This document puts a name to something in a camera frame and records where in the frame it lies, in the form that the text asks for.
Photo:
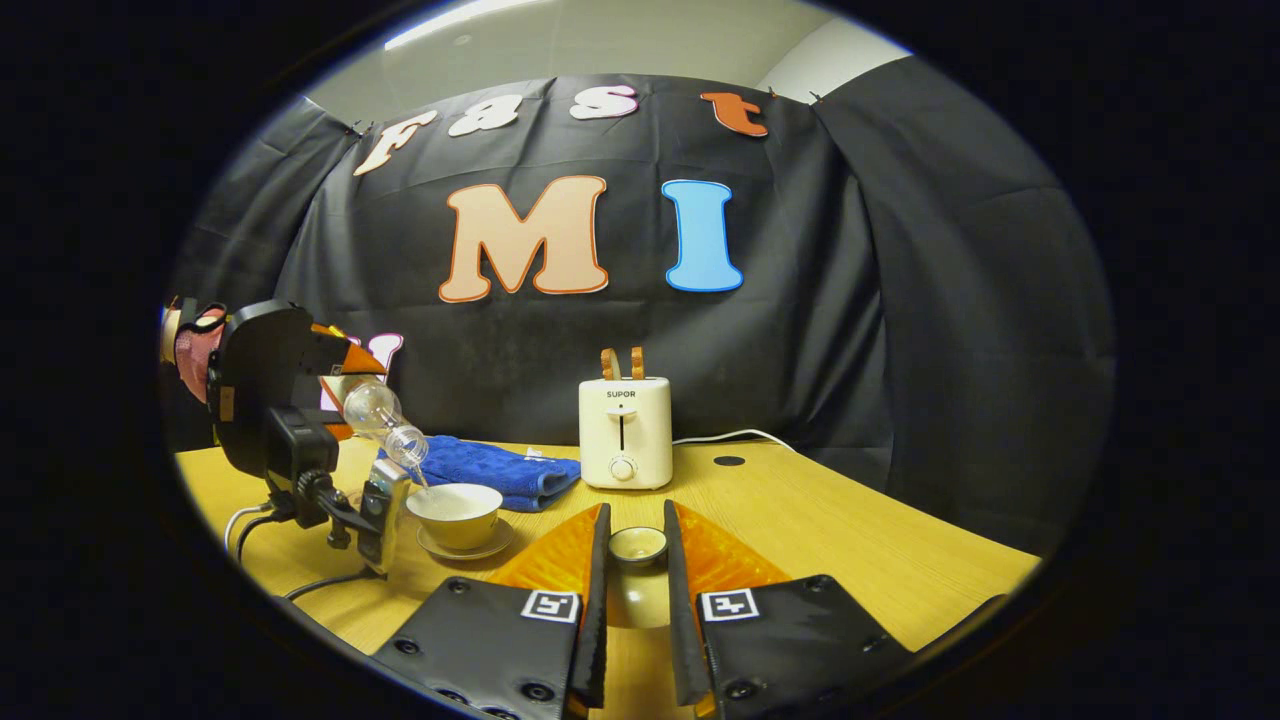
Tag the clear glass water bottle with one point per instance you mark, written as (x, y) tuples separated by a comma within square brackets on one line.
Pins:
[(375, 408)]

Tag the white toaster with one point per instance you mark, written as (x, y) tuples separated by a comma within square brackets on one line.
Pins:
[(625, 430)]

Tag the blue towel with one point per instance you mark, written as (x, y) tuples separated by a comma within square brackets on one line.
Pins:
[(500, 470)]

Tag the cream teacup lid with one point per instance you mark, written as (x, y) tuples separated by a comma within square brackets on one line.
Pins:
[(638, 546)]

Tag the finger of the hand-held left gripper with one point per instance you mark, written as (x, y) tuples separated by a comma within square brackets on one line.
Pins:
[(352, 360), (338, 431)]

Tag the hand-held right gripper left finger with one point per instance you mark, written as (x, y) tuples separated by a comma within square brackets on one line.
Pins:
[(598, 620)]

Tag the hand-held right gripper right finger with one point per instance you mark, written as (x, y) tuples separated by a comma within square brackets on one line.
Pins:
[(678, 620)]

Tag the cream saucer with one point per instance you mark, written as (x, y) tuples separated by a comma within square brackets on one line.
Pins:
[(485, 552)]

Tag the toast slice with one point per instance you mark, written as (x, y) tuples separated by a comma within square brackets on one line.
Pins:
[(637, 363), (609, 364)]

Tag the black backdrop cloth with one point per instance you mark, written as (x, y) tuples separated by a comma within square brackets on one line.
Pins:
[(850, 350)]

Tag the cream teacup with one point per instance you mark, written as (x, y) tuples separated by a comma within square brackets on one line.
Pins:
[(455, 520)]

